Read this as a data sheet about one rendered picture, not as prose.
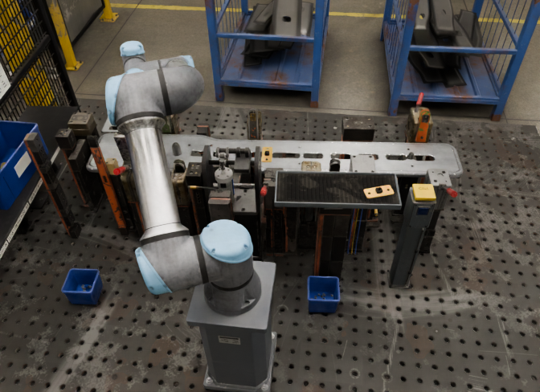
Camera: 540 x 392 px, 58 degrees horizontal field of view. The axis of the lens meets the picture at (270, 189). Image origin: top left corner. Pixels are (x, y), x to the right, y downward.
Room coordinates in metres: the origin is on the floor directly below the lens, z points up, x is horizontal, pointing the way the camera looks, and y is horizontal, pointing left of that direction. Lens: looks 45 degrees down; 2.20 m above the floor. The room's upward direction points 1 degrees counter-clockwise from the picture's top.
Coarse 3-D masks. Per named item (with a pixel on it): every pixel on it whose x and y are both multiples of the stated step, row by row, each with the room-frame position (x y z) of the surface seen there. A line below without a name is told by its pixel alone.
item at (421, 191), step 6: (414, 186) 1.04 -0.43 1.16; (420, 186) 1.04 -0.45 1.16; (426, 186) 1.04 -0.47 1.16; (432, 186) 1.04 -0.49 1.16; (414, 192) 1.02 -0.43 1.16; (420, 192) 1.02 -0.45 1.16; (426, 192) 1.02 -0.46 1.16; (432, 192) 1.02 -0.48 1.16; (420, 198) 1.00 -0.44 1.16; (426, 198) 0.99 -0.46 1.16; (432, 198) 0.99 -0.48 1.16
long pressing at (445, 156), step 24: (168, 144) 1.47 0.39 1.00; (192, 144) 1.46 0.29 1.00; (216, 144) 1.46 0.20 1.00; (240, 144) 1.46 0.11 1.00; (264, 144) 1.45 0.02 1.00; (288, 144) 1.45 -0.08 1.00; (312, 144) 1.45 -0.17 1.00; (336, 144) 1.44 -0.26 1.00; (360, 144) 1.44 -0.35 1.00; (384, 144) 1.44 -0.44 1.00; (408, 144) 1.43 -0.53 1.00; (432, 144) 1.43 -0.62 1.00; (96, 168) 1.33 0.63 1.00; (264, 168) 1.31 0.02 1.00; (288, 168) 1.31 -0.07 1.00; (384, 168) 1.30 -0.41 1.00; (408, 168) 1.30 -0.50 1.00; (432, 168) 1.29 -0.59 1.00; (456, 168) 1.29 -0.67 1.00
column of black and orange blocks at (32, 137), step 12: (36, 144) 1.27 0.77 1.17; (36, 156) 1.26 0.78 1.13; (36, 168) 1.26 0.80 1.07; (48, 168) 1.27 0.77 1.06; (48, 180) 1.26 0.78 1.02; (48, 192) 1.26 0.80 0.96; (60, 192) 1.28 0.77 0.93; (60, 204) 1.26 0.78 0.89; (60, 216) 1.26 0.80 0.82; (72, 216) 1.29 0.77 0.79; (72, 228) 1.27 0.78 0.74
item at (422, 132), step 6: (420, 114) 1.49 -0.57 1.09; (426, 114) 1.49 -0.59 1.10; (420, 120) 1.48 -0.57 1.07; (426, 120) 1.48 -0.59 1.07; (420, 126) 1.48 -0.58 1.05; (426, 126) 1.48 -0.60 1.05; (420, 132) 1.47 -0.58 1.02; (426, 132) 1.47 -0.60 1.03; (420, 138) 1.47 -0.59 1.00; (426, 138) 1.47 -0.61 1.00
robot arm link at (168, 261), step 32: (128, 96) 0.97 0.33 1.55; (160, 96) 0.99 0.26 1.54; (128, 128) 0.93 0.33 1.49; (160, 128) 0.96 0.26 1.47; (160, 160) 0.88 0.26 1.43; (160, 192) 0.81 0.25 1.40; (160, 224) 0.74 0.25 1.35; (160, 256) 0.68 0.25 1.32; (192, 256) 0.68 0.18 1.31; (160, 288) 0.63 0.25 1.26
